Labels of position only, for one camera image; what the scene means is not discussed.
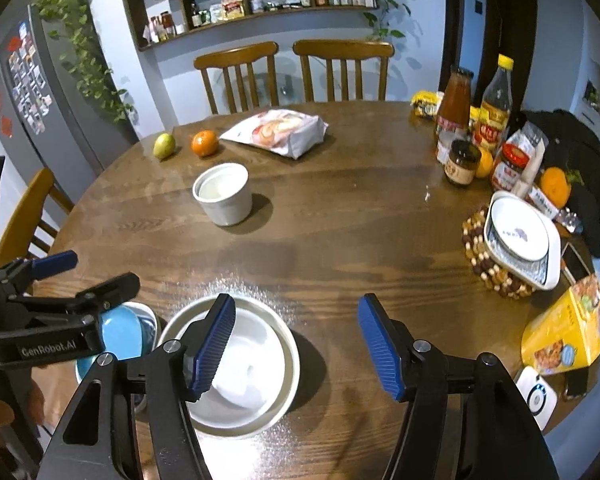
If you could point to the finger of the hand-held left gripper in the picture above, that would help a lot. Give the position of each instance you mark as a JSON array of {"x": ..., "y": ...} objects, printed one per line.
[
  {"x": 115, "y": 287},
  {"x": 55, "y": 261}
]

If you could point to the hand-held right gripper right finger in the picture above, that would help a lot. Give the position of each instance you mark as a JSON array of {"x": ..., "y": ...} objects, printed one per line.
[{"x": 380, "y": 350}]

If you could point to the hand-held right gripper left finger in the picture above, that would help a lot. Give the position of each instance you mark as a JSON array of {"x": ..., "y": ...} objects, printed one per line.
[{"x": 212, "y": 345}]

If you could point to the small white bowl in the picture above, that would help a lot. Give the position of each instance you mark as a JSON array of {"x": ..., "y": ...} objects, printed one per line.
[{"x": 250, "y": 360}]

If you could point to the blue dish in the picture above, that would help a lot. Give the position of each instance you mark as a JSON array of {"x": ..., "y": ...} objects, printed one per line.
[{"x": 120, "y": 332}]

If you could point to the large white bowl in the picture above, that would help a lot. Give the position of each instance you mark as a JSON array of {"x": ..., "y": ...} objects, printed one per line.
[{"x": 285, "y": 360}]

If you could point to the white straight-sided ramekin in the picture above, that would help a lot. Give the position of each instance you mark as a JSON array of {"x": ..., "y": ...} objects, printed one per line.
[{"x": 225, "y": 195}]

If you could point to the wooden chair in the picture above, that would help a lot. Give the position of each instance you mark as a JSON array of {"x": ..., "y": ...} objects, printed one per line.
[
  {"x": 30, "y": 200},
  {"x": 235, "y": 60},
  {"x": 342, "y": 50}
]

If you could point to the wooden bead trivet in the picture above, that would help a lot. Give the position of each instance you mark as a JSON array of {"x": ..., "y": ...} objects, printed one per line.
[{"x": 475, "y": 245}]

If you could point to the green pear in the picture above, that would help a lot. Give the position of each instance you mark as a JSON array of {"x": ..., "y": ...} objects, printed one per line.
[{"x": 164, "y": 146}]

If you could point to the grey refrigerator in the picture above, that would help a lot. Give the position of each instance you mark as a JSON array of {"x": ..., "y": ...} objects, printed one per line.
[{"x": 65, "y": 110}]

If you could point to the white rounded device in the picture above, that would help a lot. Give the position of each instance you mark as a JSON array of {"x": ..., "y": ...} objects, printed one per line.
[{"x": 535, "y": 395}]

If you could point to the orange tangerine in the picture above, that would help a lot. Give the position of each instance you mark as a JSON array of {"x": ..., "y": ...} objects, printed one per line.
[{"x": 205, "y": 143}]

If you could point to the white square dish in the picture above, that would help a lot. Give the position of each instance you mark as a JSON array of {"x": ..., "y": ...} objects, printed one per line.
[{"x": 540, "y": 270}]

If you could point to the white round printed plate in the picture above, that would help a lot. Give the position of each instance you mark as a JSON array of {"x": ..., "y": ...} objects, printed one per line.
[{"x": 517, "y": 230}]

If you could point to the group of fridge photo magnets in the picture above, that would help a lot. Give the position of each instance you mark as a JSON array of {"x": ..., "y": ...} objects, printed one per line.
[{"x": 30, "y": 80}]

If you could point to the yellow cardboard box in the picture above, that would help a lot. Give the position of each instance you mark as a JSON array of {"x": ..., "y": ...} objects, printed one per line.
[{"x": 570, "y": 325}]

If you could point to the brown-lidded sauce jar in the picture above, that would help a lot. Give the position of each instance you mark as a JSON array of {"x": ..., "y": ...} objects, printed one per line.
[{"x": 461, "y": 165}]

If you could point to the long trailing vine plant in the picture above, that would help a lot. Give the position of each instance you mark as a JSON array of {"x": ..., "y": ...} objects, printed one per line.
[{"x": 85, "y": 50}]

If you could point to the yellow citrus fruit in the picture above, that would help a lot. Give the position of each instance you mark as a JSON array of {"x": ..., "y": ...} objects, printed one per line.
[{"x": 485, "y": 162}]

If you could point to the white tube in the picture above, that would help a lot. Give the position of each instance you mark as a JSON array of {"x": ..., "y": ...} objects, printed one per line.
[{"x": 542, "y": 202}]

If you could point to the red-labelled jar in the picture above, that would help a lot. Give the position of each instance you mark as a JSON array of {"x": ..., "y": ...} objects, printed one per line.
[{"x": 509, "y": 170}]

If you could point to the white snack bag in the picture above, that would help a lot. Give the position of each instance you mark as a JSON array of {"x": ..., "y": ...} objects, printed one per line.
[{"x": 275, "y": 132}]

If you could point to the orange fruit with leaves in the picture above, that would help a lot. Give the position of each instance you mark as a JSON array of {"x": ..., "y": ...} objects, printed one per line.
[{"x": 555, "y": 187}]

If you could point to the yellow snack packet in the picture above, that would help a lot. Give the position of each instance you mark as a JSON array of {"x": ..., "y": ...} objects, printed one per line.
[{"x": 426, "y": 104}]

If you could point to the red sauce bottle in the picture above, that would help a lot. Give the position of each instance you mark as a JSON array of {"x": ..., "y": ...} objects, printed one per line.
[{"x": 454, "y": 105}]

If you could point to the yellow-capped oil bottle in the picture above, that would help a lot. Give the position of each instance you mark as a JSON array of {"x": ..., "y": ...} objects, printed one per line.
[{"x": 494, "y": 110}]

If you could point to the black bag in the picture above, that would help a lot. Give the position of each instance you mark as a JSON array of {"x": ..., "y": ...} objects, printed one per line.
[{"x": 580, "y": 150}]

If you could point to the row of shelf jars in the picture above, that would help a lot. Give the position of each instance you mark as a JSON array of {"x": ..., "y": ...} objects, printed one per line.
[{"x": 260, "y": 2}]

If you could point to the small trailing vine plant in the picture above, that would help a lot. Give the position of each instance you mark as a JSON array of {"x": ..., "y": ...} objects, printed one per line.
[{"x": 385, "y": 10}]

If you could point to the dark door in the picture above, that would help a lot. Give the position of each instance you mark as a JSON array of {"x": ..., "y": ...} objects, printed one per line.
[{"x": 510, "y": 35}]

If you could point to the wooden wall shelf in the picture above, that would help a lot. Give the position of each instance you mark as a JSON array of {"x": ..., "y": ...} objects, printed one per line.
[{"x": 230, "y": 22}]

